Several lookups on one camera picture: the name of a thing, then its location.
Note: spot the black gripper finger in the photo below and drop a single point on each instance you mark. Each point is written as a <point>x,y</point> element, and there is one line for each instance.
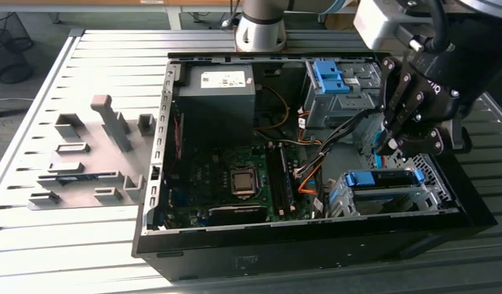
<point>398,101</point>
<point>422,142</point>

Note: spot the hard disk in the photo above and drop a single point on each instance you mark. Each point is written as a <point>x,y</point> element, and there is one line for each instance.
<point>360,179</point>

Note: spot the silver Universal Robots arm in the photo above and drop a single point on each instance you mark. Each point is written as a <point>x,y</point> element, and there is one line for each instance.
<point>260,33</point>

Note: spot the silver disk bay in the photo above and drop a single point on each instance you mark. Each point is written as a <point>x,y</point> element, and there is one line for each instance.
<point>390,192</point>

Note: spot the grey metal drive cage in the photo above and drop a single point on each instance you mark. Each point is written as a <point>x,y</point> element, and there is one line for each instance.
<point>345,107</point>

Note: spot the blue plastic drive latch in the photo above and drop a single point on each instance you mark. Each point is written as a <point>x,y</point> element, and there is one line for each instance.
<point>329,82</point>

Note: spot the black RAM slot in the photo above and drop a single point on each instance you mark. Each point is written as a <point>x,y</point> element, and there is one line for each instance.
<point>276,180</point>

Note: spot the grey power supply unit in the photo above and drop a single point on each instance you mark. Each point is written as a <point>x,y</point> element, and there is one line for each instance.
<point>218,116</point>

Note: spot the silver CPU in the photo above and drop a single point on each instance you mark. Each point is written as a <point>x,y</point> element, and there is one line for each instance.
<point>244,180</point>

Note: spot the CPU socket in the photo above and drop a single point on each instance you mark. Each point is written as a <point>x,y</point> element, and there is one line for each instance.
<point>233,183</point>

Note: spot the black open PC case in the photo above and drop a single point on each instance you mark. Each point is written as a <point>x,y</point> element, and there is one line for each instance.
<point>276,248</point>

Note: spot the black graphics card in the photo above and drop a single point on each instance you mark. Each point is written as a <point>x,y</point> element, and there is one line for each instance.
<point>238,214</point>

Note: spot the green motherboard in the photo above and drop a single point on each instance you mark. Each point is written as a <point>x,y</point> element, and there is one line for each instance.
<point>202,183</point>

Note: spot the grey parts rack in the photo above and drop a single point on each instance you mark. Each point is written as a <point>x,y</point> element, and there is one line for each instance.
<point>92,147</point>

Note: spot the black mesh waste bin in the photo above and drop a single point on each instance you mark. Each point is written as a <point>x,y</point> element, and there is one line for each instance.
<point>10,61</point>

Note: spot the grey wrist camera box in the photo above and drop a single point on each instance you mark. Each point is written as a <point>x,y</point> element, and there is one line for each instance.
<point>376,21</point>

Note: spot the wooden desk white frame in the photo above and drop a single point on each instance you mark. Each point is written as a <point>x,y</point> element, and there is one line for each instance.
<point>72,6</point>

